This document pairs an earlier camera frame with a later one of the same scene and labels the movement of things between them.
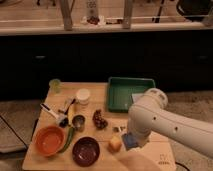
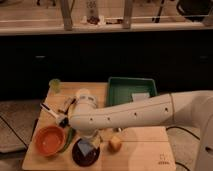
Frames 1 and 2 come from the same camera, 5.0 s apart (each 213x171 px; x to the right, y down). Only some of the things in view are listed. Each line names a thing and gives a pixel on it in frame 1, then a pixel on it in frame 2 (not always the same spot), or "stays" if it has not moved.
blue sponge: [129, 140] → [84, 146]
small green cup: [55, 85] stays
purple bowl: [86, 151] stays
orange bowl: [50, 140] stays
